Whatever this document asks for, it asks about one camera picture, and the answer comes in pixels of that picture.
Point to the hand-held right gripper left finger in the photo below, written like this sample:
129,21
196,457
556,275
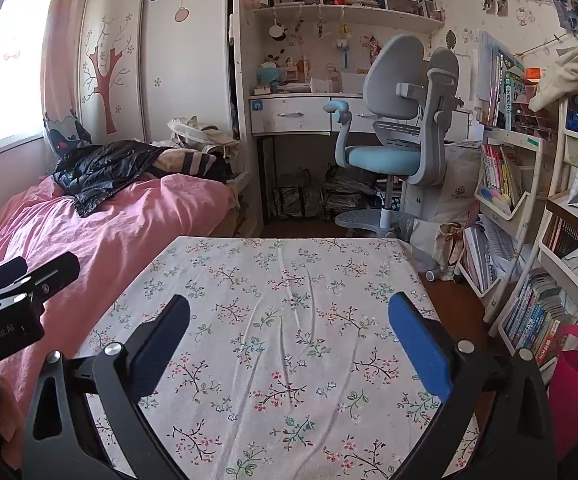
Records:
161,332

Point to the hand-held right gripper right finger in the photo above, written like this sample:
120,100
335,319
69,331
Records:
421,345

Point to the pink bed blanket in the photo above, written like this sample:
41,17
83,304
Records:
94,235

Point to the stack of magazines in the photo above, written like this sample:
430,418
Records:
486,255

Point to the shiny black plastic bag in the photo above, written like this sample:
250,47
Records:
99,170

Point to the floral tablecloth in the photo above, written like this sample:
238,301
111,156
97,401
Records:
279,310

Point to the row of colourful books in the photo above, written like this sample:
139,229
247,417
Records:
539,320

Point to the white drawer cabinet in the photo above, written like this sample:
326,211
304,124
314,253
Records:
419,200

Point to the white tree print tote bag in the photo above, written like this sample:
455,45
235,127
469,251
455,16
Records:
456,190

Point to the pastel pencil pouch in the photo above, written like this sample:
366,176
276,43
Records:
496,199

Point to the clear bag of papers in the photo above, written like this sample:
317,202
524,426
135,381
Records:
296,195
351,192

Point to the striped beige bag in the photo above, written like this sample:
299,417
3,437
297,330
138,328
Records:
189,162

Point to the white book rack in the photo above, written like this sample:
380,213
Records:
524,200
574,150

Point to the row of brown books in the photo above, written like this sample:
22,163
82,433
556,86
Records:
569,235

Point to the row of upright thin books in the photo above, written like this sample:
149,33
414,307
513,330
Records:
499,170

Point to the beige canvas bag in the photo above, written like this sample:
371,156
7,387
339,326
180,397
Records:
194,132

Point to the window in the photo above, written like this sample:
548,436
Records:
9,70

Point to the pink printed curtain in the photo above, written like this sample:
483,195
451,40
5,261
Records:
64,60

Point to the white wardrobe tree decal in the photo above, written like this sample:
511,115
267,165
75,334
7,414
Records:
169,60

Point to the white desk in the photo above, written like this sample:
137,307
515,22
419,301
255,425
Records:
294,115

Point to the brown grid organizer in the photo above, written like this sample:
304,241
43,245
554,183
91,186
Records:
531,115

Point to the grey blue office chair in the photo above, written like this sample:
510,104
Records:
394,85

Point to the tall books on rack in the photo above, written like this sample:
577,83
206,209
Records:
504,85

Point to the blue round desk ornament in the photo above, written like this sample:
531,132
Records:
269,77

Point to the beige cloth bag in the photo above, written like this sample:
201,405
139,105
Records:
569,75

